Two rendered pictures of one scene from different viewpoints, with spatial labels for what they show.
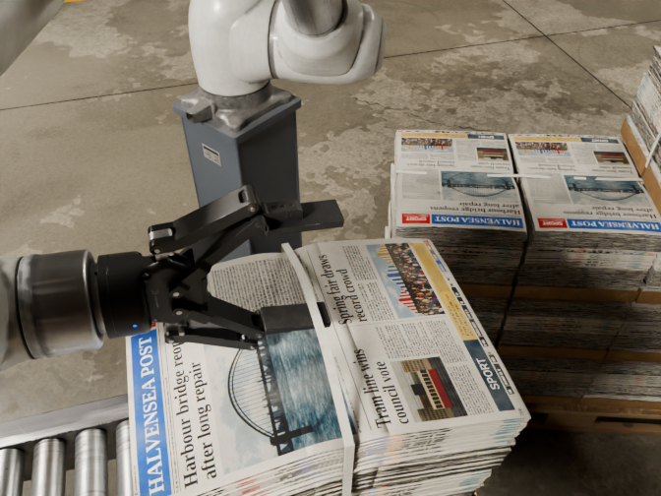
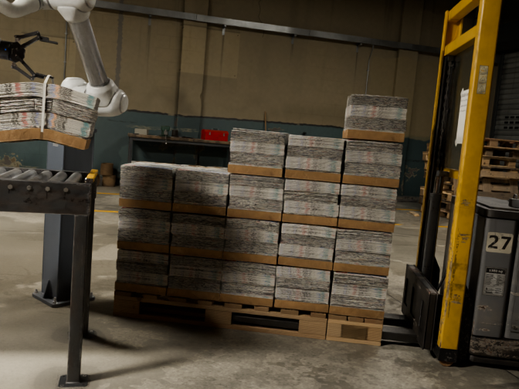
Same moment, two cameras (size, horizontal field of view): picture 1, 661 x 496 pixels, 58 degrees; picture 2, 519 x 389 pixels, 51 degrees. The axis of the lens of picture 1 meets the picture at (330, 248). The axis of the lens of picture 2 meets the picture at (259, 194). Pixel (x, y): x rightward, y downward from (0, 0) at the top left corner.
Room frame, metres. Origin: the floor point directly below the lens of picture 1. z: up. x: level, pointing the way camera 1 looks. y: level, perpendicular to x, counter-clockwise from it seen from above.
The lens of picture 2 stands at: (-1.89, -0.94, 1.04)
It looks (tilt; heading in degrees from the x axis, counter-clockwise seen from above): 6 degrees down; 1
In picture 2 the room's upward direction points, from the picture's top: 5 degrees clockwise
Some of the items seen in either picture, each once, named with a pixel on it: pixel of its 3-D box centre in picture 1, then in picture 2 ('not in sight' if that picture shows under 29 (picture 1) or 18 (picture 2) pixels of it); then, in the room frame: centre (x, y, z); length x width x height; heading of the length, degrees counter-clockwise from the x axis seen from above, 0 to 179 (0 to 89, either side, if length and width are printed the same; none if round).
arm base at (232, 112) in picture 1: (228, 93); not in sight; (1.17, 0.22, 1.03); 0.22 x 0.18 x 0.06; 139
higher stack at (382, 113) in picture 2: not in sight; (362, 217); (1.07, -1.46, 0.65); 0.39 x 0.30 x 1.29; 176
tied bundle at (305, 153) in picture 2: not in sight; (313, 157); (1.09, -1.17, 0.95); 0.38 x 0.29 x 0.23; 176
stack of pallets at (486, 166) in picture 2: not in sight; (470, 177); (7.01, -4.17, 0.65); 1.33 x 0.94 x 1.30; 110
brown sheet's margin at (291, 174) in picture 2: not in sight; (312, 173); (1.09, -1.17, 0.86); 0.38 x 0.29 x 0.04; 176
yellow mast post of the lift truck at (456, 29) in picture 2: not in sight; (436, 162); (1.37, -1.91, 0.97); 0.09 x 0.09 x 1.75; 86
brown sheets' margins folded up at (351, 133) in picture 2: not in sight; (361, 220); (1.07, -1.46, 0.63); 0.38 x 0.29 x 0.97; 176
